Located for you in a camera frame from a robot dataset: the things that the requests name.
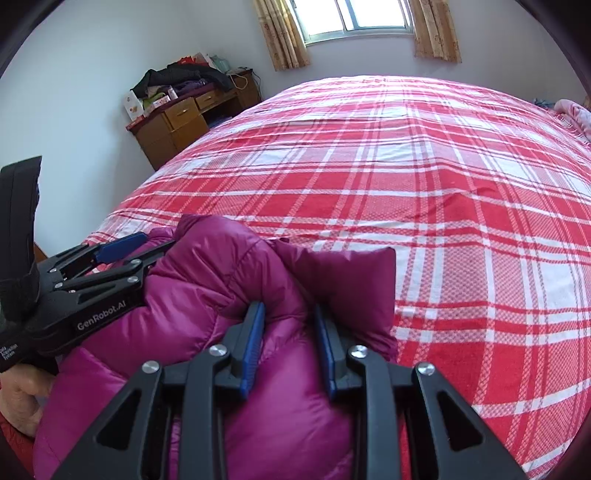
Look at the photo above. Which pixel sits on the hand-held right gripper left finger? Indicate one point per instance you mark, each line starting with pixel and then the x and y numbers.
pixel 251 355

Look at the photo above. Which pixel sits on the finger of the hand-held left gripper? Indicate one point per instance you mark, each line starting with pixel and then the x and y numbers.
pixel 115 272
pixel 120 247

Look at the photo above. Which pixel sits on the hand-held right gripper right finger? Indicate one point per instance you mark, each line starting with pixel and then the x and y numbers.
pixel 325 355

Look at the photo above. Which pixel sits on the magenta down jacket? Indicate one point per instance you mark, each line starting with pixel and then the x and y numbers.
pixel 286 415

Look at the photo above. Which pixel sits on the pile of dark clothes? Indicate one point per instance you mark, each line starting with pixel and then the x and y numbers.
pixel 180 78

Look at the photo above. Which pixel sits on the person's left hand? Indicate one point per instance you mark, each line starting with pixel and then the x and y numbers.
pixel 18 401

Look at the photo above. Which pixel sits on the white box with orange print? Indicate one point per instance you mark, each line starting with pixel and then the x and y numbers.
pixel 133 106

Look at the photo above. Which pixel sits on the wooden desk with drawers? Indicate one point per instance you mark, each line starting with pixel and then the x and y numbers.
pixel 178 117

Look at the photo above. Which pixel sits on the red plaid bed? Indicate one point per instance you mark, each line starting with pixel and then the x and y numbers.
pixel 415 207

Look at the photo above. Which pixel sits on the tan floral curtain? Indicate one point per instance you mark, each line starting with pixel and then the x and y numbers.
pixel 281 37
pixel 436 32

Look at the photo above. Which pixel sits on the window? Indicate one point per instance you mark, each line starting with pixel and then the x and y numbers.
pixel 355 18

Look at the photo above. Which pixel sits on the blue cloth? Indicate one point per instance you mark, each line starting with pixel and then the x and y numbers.
pixel 542 102

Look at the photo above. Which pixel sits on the pink blanket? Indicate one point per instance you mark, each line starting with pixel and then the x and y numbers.
pixel 575 117

